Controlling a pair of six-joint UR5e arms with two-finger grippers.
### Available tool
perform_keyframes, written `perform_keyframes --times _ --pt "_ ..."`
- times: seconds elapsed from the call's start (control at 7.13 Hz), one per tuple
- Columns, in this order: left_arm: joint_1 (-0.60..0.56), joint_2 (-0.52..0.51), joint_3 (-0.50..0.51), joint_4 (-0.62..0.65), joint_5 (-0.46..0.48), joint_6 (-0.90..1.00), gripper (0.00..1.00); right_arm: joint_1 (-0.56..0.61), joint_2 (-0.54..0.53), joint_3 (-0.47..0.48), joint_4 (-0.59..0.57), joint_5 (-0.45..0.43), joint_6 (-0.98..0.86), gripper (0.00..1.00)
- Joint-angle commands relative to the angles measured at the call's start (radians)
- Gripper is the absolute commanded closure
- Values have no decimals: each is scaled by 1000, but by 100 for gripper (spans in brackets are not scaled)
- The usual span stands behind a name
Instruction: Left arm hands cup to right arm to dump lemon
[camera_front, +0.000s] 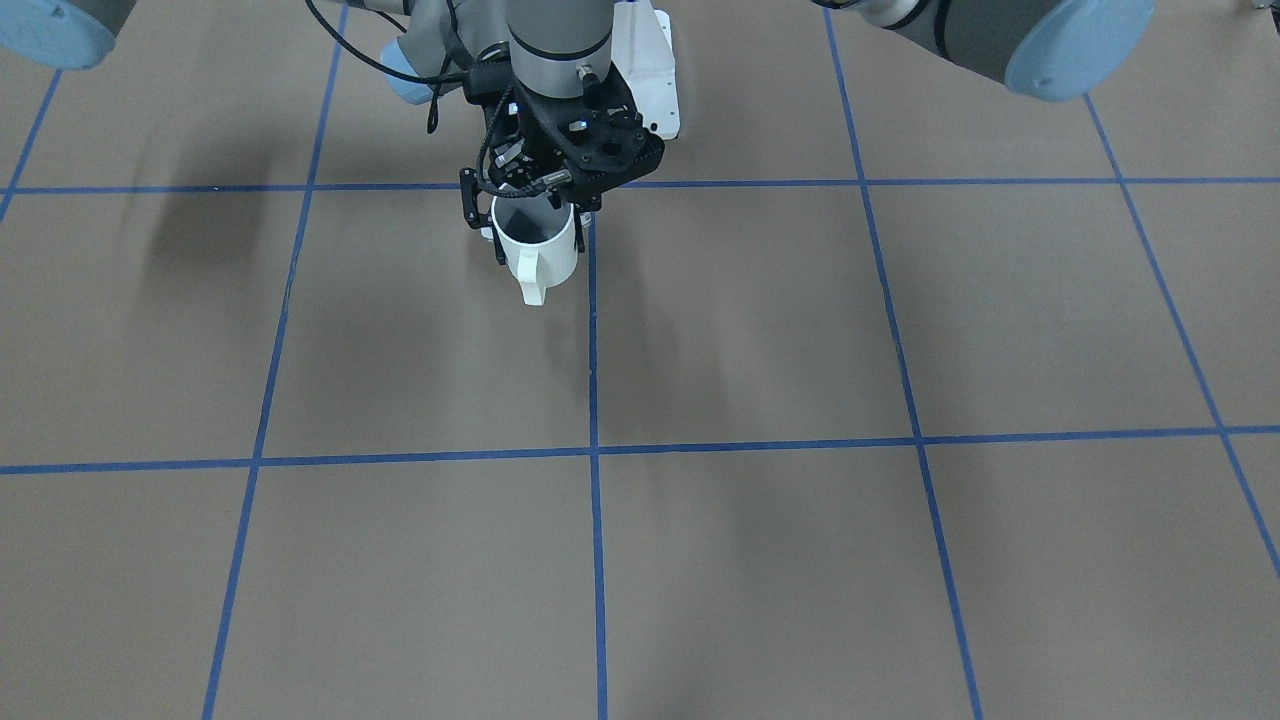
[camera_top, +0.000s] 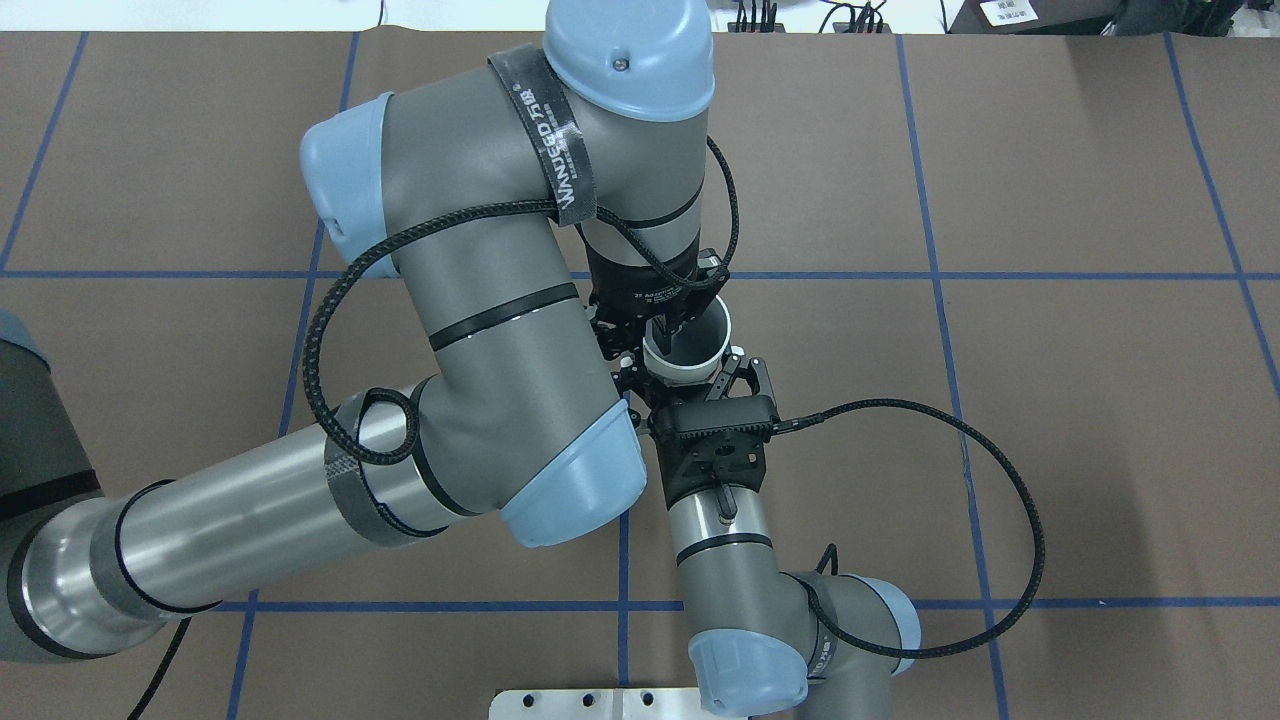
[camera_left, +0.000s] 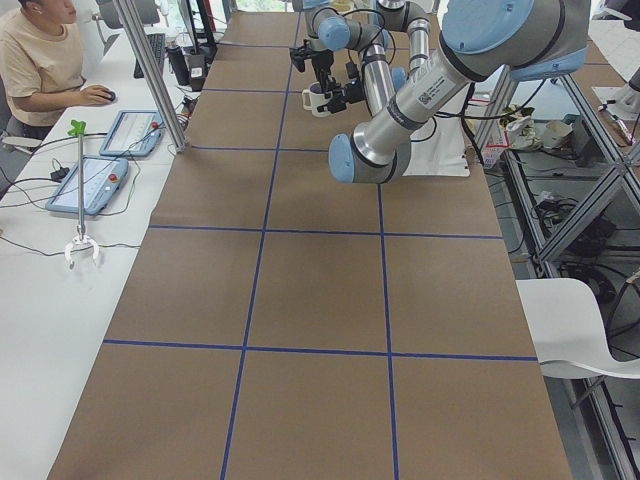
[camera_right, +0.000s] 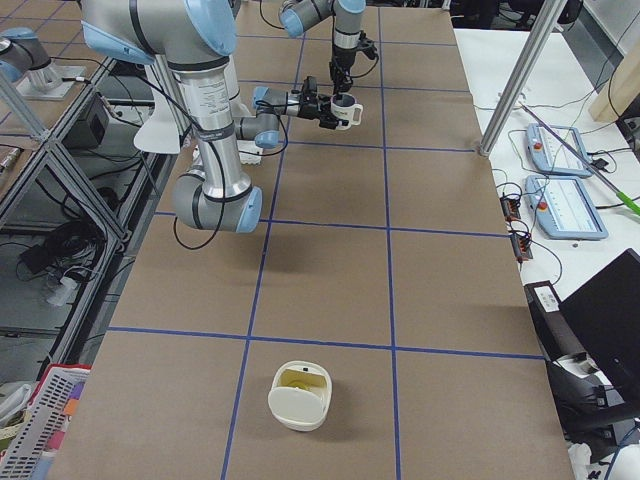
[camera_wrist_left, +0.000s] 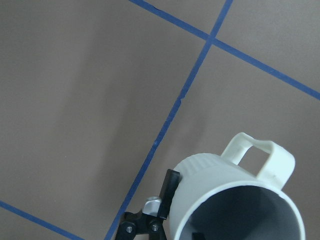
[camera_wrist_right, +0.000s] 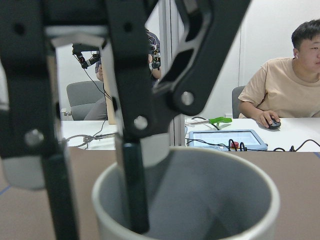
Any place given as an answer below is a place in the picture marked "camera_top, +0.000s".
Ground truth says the white mug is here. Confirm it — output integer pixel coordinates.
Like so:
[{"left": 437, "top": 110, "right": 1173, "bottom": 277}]
[{"left": 641, "top": 297, "right": 733, "bottom": 387}]

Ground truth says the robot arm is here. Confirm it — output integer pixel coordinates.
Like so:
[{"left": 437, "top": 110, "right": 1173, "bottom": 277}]
[
  {"left": 614, "top": 354, "right": 922, "bottom": 719},
  {"left": 3, "top": 1, "right": 716, "bottom": 664}
]

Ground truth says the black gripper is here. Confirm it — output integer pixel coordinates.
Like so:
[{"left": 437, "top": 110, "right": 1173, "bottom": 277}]
[
  {"left": 586, "top": 240, "right": 730, "bottom": 411},
  {"left": 660, "top": 350, "right": 773, "bottom": 506}
]

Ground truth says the left black braided cable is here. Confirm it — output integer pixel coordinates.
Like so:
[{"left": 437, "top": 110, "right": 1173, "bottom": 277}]
[{"left": 771, "top": 398, "right": 1047, "bottom": 661}]

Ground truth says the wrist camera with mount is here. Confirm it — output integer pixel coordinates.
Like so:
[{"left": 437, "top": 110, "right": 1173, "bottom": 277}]
[{"left": 648, "top": 395, "right": 780, "bottom": 442}]

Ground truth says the black braided cable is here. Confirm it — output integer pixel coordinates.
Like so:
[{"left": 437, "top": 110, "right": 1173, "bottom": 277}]
[
  {"left": 771, "top": 398, "right": 1047, "bottom": 661},
  {"left": 302, "top": 135, "right": 741, "bottom": 468}
]

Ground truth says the white column pedestal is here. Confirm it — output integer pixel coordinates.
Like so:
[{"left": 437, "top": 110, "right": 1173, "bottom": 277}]
[{"left": 488, "top": 688, "right": 714, "bottom": 719}]

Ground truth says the right black braided cable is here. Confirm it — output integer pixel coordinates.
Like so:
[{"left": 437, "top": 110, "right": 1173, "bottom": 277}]
[{"left": 302, "top": 135, "right": 741, "bottom": 468}]

